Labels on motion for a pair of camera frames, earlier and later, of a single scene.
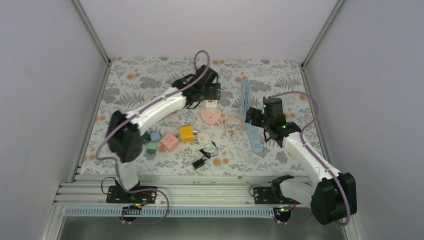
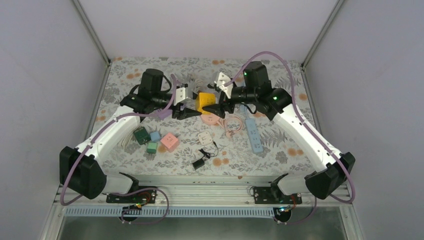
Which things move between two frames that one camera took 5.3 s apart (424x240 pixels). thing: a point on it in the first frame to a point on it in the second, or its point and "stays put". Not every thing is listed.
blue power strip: [255, 138] stays put
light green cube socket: [151, 148] stays put
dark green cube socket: [146, 137] stays put
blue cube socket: [155, 136] stays put
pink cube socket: [170, 141] stays put
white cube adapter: [203, 138] stays put
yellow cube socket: [187, 134] to [203, 99]
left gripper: [211, 95] to [186, 112]
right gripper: [249, 114] to [217, 109]
